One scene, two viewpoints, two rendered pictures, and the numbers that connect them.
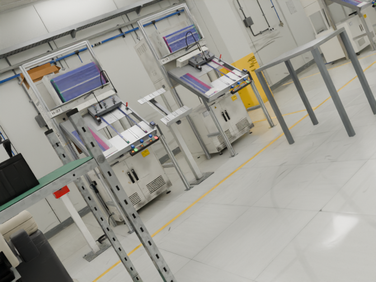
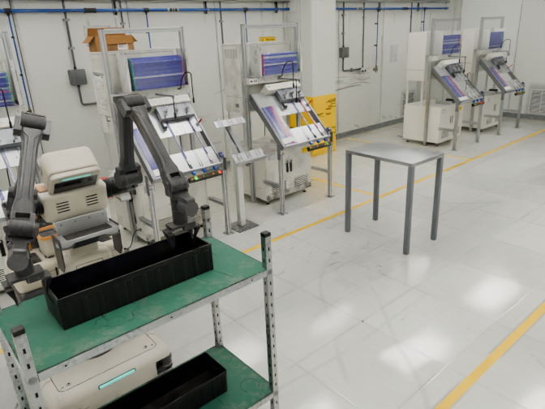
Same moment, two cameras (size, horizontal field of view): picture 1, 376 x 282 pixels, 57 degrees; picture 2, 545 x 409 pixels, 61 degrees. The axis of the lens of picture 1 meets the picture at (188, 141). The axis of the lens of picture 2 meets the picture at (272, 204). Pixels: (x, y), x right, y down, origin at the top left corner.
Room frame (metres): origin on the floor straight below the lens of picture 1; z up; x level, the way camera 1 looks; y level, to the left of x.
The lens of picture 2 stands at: (-0.54, 0.51, 1.81)
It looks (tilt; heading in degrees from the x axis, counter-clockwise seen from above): 20 degrees down; 350
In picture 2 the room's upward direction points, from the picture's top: 3 degrees counter-clockwise
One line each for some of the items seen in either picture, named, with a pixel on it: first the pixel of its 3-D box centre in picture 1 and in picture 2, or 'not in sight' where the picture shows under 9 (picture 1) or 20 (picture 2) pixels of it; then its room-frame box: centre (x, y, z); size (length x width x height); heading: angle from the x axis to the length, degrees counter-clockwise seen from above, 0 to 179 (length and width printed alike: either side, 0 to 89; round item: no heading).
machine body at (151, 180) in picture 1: (126, 183); (160, 198); (3.92, 0.85, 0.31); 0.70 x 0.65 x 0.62; 120
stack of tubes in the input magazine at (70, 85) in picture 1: (78, 82); (156, 72); (3.85, 0.74, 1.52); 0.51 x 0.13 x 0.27; 120
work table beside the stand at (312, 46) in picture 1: (314, 90); (391, 195); (3.10, -1.22, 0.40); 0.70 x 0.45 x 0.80; 28
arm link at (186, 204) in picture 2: not in sight; (183, 196); (1.10, 0.55, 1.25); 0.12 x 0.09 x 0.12; 30
